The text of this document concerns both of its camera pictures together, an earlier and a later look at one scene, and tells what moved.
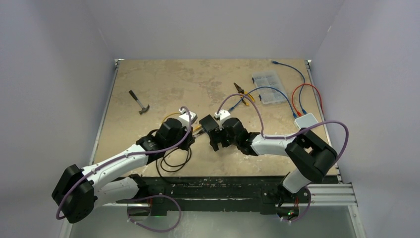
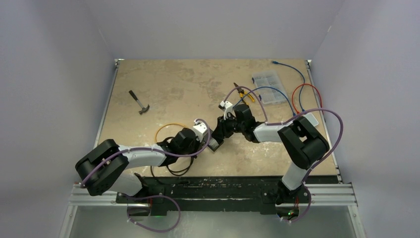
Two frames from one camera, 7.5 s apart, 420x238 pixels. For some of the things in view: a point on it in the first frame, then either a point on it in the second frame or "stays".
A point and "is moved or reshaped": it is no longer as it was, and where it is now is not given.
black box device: (209, 123) is moved or reshaped
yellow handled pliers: (241, 91) stays
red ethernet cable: (299, 112) stays
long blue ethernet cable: (303, 110) stays
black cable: (183, 164) is moved or reshaped
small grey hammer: (144, 108) stays
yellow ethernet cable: (195, 128) is moved or reshaped
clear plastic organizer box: (269, 79) stays
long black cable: (168, 171) → (179, 173)
